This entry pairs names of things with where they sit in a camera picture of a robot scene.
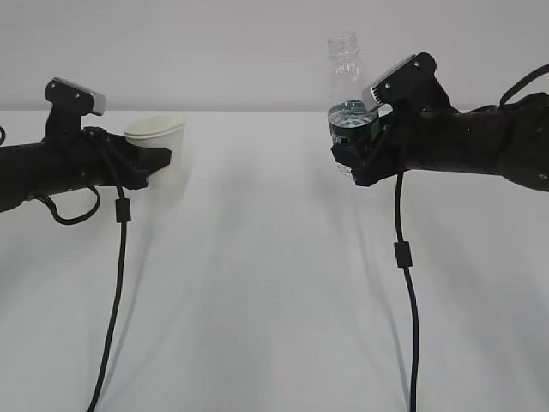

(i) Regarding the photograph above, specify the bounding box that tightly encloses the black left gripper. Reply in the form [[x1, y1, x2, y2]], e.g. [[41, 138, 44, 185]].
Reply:
[[81, 127, 172, 190]]

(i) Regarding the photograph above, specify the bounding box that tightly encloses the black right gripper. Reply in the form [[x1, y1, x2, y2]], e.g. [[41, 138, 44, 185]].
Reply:
[[331, 112, 429, 187]]

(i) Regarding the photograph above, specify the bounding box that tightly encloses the clear green-label water bottle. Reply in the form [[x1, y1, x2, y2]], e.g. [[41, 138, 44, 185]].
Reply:
[[327, 31, 381, 151]]

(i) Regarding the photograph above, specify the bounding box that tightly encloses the white paper cup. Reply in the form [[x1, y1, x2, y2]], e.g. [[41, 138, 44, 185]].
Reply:
[[124, 112, 186, 189]]

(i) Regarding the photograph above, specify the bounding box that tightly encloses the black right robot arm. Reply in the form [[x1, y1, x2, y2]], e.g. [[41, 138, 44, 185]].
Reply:
[[331, 93, 548, 191]]

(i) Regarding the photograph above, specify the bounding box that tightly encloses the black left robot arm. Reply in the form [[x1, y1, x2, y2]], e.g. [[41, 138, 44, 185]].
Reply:
[[1, 127, 172, 212]]

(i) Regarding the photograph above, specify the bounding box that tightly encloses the black left camera cable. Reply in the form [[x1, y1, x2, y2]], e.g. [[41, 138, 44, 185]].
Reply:
[[85, 128, 132, 412]]

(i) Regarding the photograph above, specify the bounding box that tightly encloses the black camera cable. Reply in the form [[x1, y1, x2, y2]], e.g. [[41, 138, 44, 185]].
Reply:
[[85, 128, 132, 412], [393, 102, 419, 412]]

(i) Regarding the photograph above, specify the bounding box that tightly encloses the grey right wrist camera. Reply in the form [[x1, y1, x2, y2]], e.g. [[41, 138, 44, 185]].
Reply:
[[361, 52, 437, 112]]

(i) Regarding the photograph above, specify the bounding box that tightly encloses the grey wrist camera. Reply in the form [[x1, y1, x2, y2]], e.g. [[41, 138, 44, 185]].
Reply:
[[45, 77, 106, 117], [361, 52, 437, 112]]

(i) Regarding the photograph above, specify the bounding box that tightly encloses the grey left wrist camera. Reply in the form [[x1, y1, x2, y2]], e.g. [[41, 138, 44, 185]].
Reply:
[[45, 77, 106, 117]]

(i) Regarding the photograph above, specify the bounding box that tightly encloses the black right camera cable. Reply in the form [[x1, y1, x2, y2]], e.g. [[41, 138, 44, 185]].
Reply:
[[393, 102, 419, 412]]

